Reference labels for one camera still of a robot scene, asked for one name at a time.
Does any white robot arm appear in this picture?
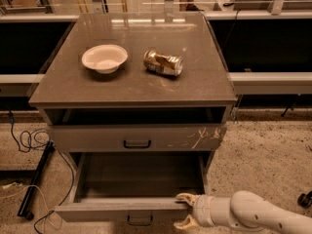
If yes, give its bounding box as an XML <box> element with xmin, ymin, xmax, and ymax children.
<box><xmin>174</xmin><ymin>191</ymin><xmax>312</xmax><ymax>234</ymax></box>

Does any black caster wheel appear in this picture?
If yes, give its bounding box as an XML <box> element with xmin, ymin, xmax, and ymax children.
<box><xmin>297</xmin><ymin>191</ymin><xmax>312</xmax><ymax>209</ymax></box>

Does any grey drawer cabinet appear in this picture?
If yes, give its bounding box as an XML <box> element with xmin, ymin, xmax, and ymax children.
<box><xmin>28</xmin><ymin>11</ymin><xmax>238</xmax><ymax>180</ymax></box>

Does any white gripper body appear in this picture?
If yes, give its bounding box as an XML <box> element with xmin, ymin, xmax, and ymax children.
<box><xmin>193</xmin><ymin>194</ymin><xmax>230</xmax><ymax>227</ymax></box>

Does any crushed gold soda can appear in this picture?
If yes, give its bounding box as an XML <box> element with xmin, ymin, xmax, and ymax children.
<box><xmin>143</xmin><ymin>50</ymin><xmax>183</xmax><ymax>76</ymax></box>

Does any white cable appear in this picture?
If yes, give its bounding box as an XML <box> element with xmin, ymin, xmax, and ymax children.
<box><xmin>0</xmin><ymin>181</ymin><xmax>63</xmax><ymax>231</ymax></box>

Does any black floor stand bar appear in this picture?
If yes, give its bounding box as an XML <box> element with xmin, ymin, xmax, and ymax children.
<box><xmin>18</xmin><ymin>142</ymin><xmax>55</xmax><ymax>220</ymax></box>

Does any white paper bowl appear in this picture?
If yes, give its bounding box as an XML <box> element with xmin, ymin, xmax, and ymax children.
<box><xmin>81</xmin><ymin>44</ymin><xmax>128</xmax><ymax>74</ymax></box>

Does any grey drawer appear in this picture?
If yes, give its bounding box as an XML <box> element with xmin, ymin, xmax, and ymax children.
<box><xmin>48</xmin><ymin>124</ymin><xmax>226</xmax><ymax>153</ymax></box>
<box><xmin>56</xmin><ymin>151</ymin><xmax>211</xmax><ymax>226</ymax></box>

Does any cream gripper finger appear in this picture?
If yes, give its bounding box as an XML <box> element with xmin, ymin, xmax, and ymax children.
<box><xmin>175</xmin><ymin>193</ymin><xmax>199</xmax><ymax>207</ymax></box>
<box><xmin>174</xmin><ymin>214</ymin><xmax>199</xmax><ymax>230</ymax></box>

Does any dark blue cable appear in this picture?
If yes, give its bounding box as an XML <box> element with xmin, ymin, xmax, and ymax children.
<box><xmin>7</xmin><ymin>110</ymin><xmax>76</xmax><ymax>234</ymax></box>

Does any grey top drawer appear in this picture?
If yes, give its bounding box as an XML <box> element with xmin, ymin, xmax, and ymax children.
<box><xmin>48</xmin><ymin>124</ymin><xmax>226</xmax><ymax>153</ymax></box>

